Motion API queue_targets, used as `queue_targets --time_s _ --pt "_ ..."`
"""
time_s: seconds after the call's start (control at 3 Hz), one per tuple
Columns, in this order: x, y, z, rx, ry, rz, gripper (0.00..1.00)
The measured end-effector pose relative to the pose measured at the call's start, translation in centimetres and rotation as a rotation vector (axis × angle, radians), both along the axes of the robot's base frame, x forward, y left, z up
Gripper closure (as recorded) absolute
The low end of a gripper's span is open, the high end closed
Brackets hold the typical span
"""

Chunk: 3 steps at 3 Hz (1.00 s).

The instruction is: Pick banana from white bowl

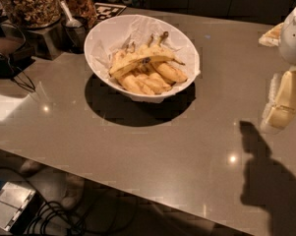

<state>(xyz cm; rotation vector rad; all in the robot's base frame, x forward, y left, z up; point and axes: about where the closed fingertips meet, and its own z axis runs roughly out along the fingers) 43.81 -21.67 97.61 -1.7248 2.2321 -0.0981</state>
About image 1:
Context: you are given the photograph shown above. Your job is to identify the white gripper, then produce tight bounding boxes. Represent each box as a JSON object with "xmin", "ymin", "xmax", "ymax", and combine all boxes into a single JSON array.
[{"xmin": 259, "ymin": 7, "xmax": 296, "ymax": 134}]

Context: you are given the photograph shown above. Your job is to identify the yellow banana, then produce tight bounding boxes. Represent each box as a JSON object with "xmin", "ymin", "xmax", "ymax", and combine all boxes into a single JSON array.
[
  {"xmin": 112, "ymin": 42, "xmax": 136, "ymax": 65},
  {"xmin": 152, "ymin": 62, "xmax": 188, "ymax": 83},
  {"xmin": 108, "ymin": 30, "xmax": 187, "ymax": 80},
  {"xmin": 117, "ymin": 74, "xmax": 154, "ymax": 95},
  {"xmin": 136, "ymin": 73, "xmax": 172, "ymax": 94}
]

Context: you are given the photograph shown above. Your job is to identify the white bowl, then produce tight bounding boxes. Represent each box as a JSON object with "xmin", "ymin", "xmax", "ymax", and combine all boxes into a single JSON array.
[{"xmin": 84, "ymin": 15, "xmax": 201, "ymax": 103}]

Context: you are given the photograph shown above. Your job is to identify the white paper liner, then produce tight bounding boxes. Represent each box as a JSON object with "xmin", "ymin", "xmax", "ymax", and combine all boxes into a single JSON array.
[{"xmin": 89, "ymin": 15, "xmax": 201, "ymax": 93}]

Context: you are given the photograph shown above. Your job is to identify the black white fiducial marker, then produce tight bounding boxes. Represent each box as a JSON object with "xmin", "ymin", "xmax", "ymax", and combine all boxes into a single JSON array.
[{"xmin": 94, "ymin": 2, "xmax": 126, "ymax": 21}]

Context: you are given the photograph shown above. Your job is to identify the small glass snack jar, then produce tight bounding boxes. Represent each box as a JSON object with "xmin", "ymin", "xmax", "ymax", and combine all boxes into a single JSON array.
[{"xmin": 66, "ymin": 0, "xmax": 97, "ymax": 29}]

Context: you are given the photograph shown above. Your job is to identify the dark cup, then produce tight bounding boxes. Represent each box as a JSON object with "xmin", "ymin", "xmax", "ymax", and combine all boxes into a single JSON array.
[{"xmin": 61, "ymin": 17, "xmax": 87, "ymax": 50}]

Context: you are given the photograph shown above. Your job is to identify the white plastic spoon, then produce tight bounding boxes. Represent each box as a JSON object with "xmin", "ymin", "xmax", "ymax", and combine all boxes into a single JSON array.
[{"xmin": 58, "ymin": 0, "xmax": 82, "ymax": 28}]

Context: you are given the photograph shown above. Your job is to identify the metal stand block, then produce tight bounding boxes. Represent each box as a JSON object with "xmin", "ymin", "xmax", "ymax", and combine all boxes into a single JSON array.
[{"xmin": 23, "ymin": 23, "xmax": 64, "ymax": 60}]

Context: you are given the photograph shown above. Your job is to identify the large glass nut jar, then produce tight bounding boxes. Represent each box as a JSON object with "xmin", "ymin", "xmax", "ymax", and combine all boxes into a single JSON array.
[{"xmin": 1, "ymin": 0, "xmax": 61, "ymax": 30}]

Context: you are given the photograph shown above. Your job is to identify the black appliance on left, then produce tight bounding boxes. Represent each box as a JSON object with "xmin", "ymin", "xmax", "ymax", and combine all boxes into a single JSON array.
[{"xmin": 0, "ymin": 23, "xmax": 35, "ymax": 79}]

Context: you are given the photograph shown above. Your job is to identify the silver box on floor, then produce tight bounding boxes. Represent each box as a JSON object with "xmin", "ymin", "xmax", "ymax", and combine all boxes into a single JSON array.
[{"xmin": 0, "ymin": 181, "xmax": 42, "ymax": 235}]

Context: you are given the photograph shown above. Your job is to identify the black cable on table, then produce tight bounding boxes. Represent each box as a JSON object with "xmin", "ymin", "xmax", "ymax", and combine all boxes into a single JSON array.
[{"xmin": 10, "ymin": 66, "xmax": 37, "ymax": 93}]

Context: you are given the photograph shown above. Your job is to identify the black floor cables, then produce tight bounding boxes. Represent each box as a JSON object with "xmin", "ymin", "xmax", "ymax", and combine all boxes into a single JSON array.
[{"xmin": 0, "ymin": 165, "xmax": 139, "ymax": 236}]

